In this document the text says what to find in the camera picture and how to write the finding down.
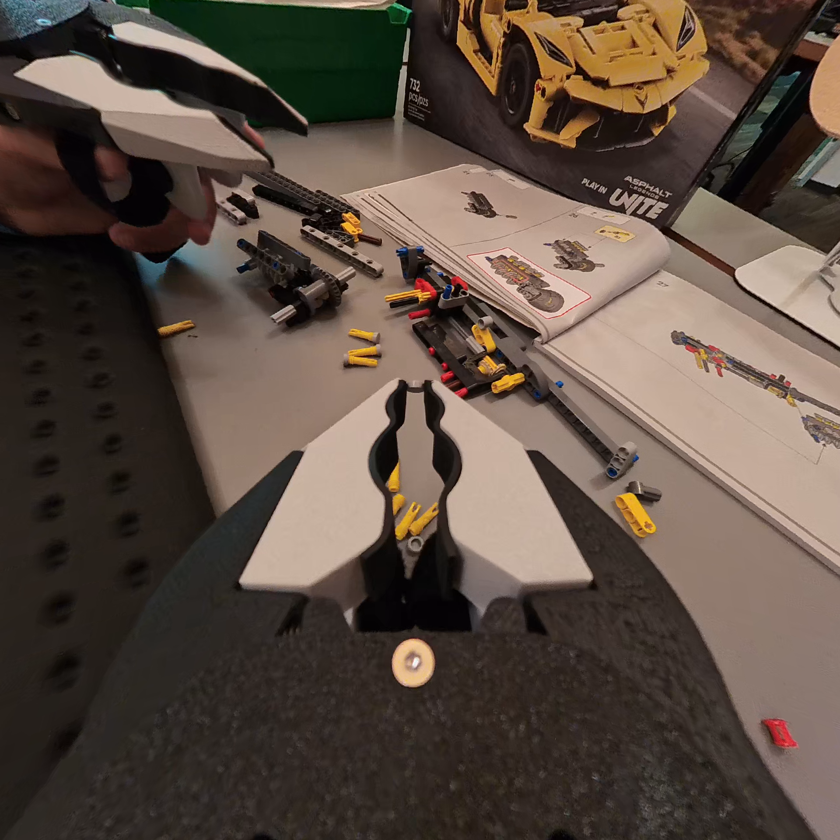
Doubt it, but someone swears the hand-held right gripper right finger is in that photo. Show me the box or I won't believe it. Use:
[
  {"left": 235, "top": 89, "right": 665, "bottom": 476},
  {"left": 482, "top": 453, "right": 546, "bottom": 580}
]
[{"left": 425, "top": 378, "right": 595, "bottom": 611}]

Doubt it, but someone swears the person's left hand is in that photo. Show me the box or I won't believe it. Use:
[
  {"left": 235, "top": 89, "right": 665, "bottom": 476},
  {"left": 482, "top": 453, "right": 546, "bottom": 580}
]
[{"left": 0, "top": 125, "right": 266, "bottom": 253}]

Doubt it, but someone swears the grey black lego chassis assembly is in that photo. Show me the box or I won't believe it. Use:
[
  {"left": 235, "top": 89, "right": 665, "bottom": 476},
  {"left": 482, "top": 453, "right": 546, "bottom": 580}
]
[{"left": 384, "top": 246, "right": 641, "bottom": 479}]

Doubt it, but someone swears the yellow lego connector block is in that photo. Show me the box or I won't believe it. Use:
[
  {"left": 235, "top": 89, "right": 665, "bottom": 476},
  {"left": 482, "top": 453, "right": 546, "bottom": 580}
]
[{"left": 615, "top": 492, "right": 657, "bottom": 538}]

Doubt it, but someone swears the lego gear axle assembly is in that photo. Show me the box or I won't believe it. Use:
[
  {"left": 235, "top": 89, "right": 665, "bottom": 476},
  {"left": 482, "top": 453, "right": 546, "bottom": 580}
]
[{"left": 236, "top": 230, "right": 358, "bottom": 327}]

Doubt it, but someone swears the light grey lego beam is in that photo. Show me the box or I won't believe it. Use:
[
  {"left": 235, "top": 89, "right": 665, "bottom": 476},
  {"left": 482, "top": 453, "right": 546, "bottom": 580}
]
[{"left": 301, "top": 226, "right": 385, "bottom": 278}]

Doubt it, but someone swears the black lego set box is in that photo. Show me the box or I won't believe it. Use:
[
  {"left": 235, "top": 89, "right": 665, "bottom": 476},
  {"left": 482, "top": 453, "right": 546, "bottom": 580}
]
[{"left": 403, "top": 0, "right": 829, "bottom": 228}]

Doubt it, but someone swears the green storage bin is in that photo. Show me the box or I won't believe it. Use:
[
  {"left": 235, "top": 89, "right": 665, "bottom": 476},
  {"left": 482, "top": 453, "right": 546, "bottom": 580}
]
[{"left": 150, "top": 0, "right": 411, "bottom": 127}]

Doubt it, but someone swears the bundle of black lego beams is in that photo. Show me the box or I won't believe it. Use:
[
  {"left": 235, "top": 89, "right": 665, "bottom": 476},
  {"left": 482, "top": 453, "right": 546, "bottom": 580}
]
[{"left": 246, "top": 171, "right": 383, "bottom": 247}]

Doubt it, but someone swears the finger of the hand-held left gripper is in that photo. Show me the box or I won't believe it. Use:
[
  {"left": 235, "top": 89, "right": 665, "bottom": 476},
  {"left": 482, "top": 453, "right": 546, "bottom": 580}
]
[
  {"left": 13, "top": 54, "right": 275, "bottom": 173},
  {"left": 113, "top": 21, "right": 311, "bottom": 137}
]

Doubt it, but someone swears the lego instruction booklet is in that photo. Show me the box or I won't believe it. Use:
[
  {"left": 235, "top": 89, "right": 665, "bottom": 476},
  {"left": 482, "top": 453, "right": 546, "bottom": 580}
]
[{"left": 341, "top": 164, "right": 840, "bottom": 575}]

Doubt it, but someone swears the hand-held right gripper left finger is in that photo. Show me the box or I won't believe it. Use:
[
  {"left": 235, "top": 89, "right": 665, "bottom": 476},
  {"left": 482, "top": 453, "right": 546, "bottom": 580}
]
[{"left": 239, "top": 378, "right": 409, "bottom": 611}]

